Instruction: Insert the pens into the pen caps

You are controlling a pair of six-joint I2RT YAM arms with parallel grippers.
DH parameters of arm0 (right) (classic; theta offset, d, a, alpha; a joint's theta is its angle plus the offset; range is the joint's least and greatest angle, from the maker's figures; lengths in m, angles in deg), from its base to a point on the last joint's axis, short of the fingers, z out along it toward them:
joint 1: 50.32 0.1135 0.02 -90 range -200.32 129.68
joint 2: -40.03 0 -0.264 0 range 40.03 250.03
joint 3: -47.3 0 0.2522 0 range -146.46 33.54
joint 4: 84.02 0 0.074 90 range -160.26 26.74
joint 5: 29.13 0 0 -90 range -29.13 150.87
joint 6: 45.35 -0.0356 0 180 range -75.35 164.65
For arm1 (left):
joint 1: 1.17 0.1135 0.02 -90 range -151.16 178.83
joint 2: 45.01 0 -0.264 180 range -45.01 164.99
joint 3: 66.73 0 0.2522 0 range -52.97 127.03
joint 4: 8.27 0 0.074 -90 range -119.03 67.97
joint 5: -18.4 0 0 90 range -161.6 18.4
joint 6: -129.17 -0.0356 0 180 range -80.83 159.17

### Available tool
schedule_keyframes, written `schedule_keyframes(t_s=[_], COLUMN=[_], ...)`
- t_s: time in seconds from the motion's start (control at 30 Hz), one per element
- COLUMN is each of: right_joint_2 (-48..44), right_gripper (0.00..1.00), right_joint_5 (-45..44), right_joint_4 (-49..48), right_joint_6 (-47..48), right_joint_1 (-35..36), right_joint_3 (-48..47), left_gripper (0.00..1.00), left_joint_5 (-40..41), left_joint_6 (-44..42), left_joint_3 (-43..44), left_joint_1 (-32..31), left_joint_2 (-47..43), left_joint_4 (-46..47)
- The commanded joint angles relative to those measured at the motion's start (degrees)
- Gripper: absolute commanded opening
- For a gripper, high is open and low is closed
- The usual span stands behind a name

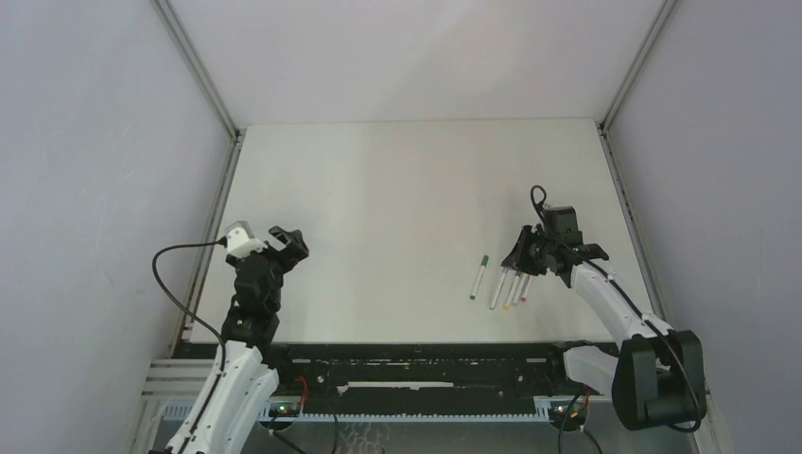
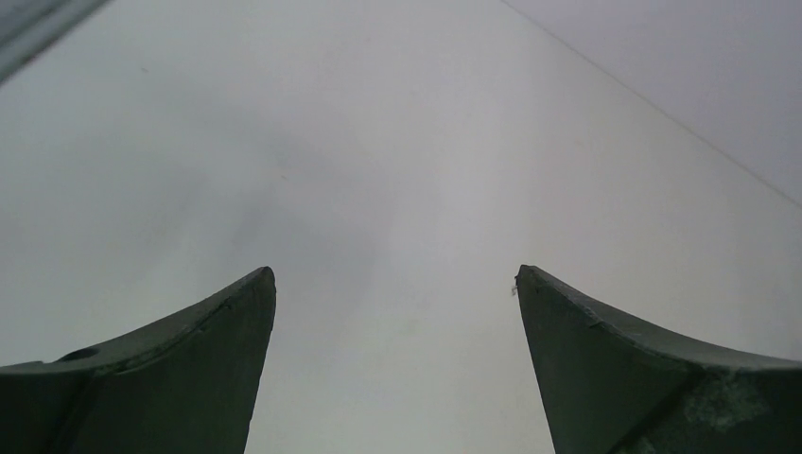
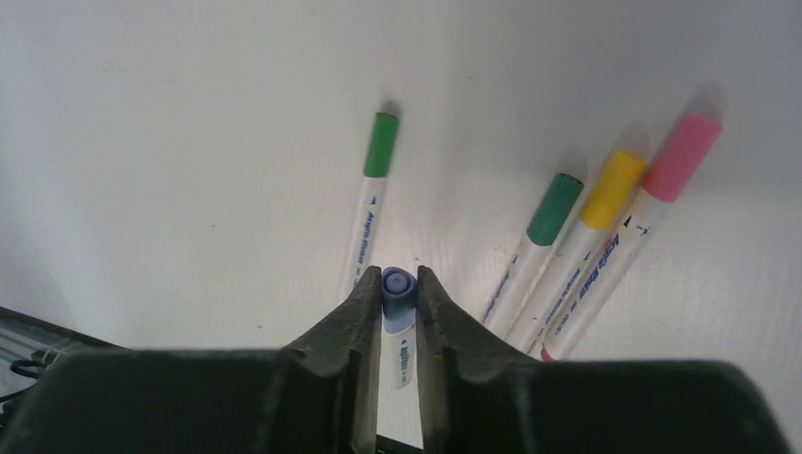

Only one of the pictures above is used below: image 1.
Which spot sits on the white blue marker pen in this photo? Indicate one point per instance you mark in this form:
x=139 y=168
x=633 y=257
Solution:
x=495 y=295

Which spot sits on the white pink marker pen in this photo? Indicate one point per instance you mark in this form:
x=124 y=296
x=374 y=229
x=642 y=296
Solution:
x=524 y=289

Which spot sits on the white slotted cable duct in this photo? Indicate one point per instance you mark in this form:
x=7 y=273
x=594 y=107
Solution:
x=534 y=411

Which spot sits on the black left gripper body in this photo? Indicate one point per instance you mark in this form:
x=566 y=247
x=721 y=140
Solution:
x=279 y=260

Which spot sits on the white yellow marker pen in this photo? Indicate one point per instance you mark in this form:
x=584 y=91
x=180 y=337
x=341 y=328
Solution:
x=506 y=305

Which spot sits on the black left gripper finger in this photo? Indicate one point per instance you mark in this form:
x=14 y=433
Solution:
x=284 y=236
x=298 y=250

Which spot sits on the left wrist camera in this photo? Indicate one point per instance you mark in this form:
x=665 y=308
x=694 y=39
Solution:
x=241 y=240

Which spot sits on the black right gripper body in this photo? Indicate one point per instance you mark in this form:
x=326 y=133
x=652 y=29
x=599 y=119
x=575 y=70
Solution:
x=532 y=254

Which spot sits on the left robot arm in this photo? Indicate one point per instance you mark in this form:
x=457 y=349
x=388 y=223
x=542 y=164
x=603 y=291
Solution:
x=241 y=379

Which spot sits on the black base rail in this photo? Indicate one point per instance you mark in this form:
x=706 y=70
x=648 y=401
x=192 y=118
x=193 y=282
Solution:
x=423 y=376

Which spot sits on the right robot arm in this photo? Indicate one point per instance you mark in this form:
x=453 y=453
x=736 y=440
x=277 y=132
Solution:
x=657 y=378

